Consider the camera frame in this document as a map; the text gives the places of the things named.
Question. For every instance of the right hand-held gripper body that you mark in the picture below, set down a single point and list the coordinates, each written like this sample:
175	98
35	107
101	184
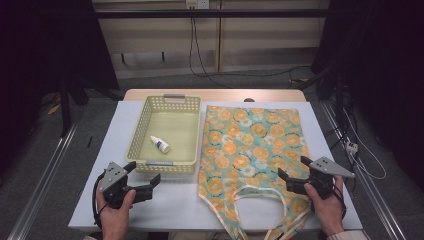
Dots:
325	170

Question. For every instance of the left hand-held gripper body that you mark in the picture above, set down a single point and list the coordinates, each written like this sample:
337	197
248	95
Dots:
113	180

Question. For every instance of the small white dropper bottle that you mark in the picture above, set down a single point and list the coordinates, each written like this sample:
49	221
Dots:
160	144

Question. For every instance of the yellow perforated plastic basket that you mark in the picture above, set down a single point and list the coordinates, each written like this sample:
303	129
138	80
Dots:
166	126

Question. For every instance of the orange floral tote bag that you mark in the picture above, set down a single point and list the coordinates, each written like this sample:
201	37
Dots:
250	140

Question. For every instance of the person's left hand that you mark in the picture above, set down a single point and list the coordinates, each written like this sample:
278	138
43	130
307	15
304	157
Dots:
115	218

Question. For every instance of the person's right hand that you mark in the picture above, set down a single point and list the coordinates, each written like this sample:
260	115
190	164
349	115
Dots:
328	211

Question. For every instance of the white foam table mat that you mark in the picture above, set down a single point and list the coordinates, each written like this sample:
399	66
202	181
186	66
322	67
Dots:
173	203

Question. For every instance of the white power strip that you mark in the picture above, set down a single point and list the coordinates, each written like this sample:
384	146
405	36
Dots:
352	147

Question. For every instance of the black metal stand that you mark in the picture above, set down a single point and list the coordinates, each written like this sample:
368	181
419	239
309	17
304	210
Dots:
65	106

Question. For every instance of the yellow floor tape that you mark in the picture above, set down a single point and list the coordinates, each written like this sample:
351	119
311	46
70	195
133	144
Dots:
54	109

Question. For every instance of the wooden table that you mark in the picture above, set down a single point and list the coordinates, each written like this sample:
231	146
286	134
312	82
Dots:
216	94

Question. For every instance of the dark curtain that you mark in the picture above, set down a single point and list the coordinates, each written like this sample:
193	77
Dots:
383	66
46	43

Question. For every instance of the black horizontal bar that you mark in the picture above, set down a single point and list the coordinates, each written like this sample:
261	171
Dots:
213	13

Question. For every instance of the aluminium floor rail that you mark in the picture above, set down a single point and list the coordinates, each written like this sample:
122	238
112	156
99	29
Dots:
43	186
376	200

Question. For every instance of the small black wall bracket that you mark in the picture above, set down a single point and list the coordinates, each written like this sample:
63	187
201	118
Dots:
163	56
123	58

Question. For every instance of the white wall socket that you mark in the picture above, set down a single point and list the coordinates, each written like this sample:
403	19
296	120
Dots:
197	4

